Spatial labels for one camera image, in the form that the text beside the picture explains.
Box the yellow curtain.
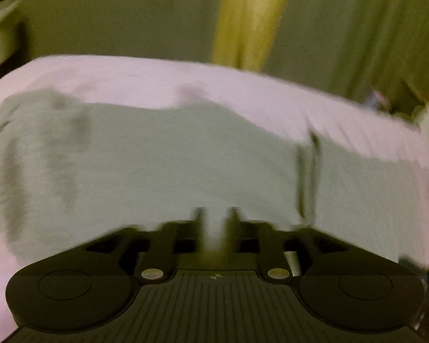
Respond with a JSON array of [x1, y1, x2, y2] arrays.
[[211, 0, 288, 72]]

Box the pink bed sheet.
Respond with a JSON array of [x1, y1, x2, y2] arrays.
[[0, 56, 429, 341]]

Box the grey-green curtain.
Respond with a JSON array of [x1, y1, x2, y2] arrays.
[[21, 0, 429, 98]]

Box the grey sweatpants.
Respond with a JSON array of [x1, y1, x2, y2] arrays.
[[0, 90, 425, 265]]

